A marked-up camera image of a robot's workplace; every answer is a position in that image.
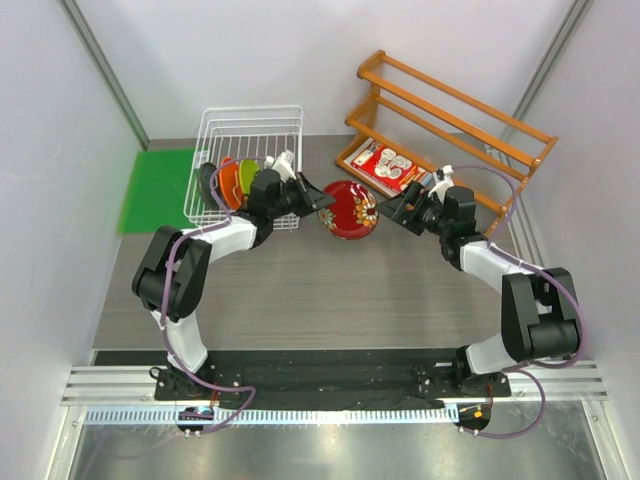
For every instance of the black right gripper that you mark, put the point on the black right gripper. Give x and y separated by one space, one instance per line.
409 218

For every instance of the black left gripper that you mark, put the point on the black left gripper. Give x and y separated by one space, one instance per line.
311 197

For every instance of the red floral plate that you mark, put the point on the red floral plate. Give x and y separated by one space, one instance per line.
353 215

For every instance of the green plate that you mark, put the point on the green plate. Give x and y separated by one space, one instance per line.
247 170

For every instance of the orange plate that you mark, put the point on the orange plate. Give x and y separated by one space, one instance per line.
230 185

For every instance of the dark black plate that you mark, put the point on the dark black plate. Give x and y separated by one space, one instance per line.
207 186

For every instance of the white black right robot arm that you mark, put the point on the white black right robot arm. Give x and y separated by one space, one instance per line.
538 313

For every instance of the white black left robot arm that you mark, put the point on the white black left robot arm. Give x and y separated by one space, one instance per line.
171 276

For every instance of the orange wooden shelf rack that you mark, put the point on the orange wooden shelf rack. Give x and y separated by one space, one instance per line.
434 124

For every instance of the red comic book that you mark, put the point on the red comic book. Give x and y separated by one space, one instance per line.
385 167

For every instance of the green cutting mat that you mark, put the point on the green cutting mat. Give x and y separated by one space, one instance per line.
156 192

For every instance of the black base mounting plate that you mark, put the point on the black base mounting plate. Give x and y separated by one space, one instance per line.
328 380

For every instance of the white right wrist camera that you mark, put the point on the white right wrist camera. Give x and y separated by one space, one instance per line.
443 180

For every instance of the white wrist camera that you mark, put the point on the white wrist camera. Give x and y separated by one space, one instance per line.
282 164
443 180

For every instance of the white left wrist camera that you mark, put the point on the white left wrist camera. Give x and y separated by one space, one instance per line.
282 164

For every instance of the white wire dish rack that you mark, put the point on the white wire dish rack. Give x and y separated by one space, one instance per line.
241 132

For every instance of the aluminium frame rail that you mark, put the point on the aluminium frame rail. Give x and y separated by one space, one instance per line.
119 389

